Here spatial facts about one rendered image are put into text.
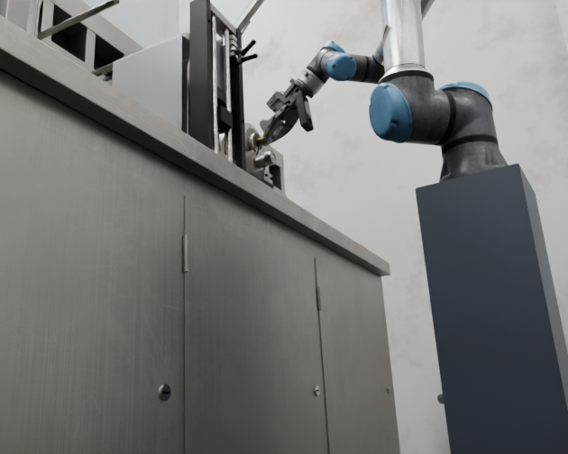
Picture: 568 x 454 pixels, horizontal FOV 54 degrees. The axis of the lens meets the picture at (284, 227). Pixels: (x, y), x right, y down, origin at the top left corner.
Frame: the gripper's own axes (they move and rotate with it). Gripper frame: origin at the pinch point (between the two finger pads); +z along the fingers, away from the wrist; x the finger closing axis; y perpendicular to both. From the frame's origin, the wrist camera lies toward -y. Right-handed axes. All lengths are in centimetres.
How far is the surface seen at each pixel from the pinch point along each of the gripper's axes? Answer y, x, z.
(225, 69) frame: -2.3, 34.6, -8.0
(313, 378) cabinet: -69, 27, 29
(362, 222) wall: 55, -210, 6
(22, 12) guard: -34, 99, 4
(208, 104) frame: -14.8, 44.5, 0.6
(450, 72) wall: 77, -204, -107
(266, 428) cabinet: -76, 48, 34
